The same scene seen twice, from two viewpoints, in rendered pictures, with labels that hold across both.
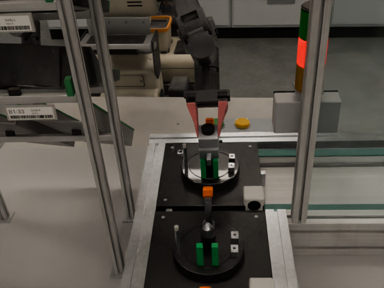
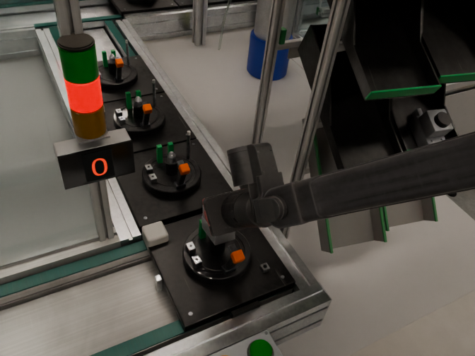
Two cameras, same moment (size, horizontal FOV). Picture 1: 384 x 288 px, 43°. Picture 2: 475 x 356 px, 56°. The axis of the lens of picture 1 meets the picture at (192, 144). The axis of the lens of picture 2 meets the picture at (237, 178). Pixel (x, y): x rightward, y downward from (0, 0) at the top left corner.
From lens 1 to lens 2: 1.42 m
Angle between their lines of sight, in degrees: 95
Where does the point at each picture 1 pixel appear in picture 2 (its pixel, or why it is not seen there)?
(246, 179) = (172, 258)
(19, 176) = (427, 251)
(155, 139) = (315, 291)
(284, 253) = (111, 199)
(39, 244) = not seen: hidden behind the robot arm
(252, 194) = (155, 227)
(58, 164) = (413, 279)
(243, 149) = (196, 304)
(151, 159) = (293, 258)
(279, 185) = (141, 302)
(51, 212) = not seen: hidden behind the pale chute
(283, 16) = not seen: outside the picture
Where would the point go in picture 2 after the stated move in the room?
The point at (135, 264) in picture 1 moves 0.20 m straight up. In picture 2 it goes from (222, 164) to (228, 99)
